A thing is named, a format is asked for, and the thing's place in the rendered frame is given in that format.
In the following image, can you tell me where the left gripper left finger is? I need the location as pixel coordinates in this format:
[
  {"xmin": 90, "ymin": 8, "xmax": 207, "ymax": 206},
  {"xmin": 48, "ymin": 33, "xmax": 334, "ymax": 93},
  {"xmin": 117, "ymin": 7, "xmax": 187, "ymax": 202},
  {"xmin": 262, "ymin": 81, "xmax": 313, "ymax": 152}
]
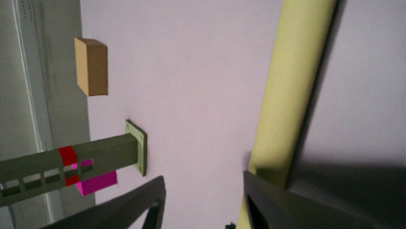
[{"xmin": 39, "ymin": 175, "xmax": 166, "ymax": 229}]

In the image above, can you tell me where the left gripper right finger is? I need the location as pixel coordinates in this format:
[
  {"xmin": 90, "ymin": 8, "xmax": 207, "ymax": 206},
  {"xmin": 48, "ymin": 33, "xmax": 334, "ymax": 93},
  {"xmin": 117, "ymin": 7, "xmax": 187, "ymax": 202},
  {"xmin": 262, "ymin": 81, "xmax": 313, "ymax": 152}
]
[{"xmin": 242, "ymin": 170, "xmax": 376, "ymax": 229}]

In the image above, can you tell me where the tan rectangular block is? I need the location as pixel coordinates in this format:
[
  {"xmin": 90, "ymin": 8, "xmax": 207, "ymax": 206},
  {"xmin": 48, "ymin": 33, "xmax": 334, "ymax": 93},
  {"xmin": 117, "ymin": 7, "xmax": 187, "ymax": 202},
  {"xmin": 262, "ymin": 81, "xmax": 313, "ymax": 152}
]
[{"xmin": 75, "ymin": 38, "xmax": 108, "ymax": 97}]

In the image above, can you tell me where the magenta cube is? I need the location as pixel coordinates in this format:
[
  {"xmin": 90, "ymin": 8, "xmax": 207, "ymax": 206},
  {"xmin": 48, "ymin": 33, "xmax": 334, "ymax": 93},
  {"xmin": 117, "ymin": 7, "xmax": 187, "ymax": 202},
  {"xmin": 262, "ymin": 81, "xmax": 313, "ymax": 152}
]
[{"xmin": 76, "ymin": 159, "xmax": 117, "ymax": 196}]

